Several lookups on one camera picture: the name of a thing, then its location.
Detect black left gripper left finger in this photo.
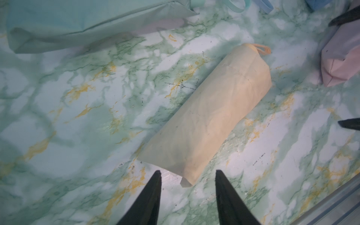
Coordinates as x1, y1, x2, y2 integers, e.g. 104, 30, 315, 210
117, 170, 162, 225

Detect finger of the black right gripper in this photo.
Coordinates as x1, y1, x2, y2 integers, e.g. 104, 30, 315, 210
328, 6, 360, 27
338, 118, 360, 130

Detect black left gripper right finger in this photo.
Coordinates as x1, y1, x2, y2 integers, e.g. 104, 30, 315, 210
215, 170, 260, 225

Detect beige umbrella sleeve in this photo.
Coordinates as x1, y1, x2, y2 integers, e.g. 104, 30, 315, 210
138, 43, 272, 187

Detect mint green umbrella sleeve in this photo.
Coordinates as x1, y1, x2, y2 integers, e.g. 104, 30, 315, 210
6, 0, 205, 53

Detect blue sleeved umbrella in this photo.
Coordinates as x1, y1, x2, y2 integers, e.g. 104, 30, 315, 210
305, 0, 332, 11

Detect pink sleeved umbrella far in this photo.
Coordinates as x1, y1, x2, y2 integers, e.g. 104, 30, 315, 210
321, 20, 360, 87

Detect aluminium front rail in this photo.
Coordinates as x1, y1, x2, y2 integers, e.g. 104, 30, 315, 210
292, 174, 360, 225

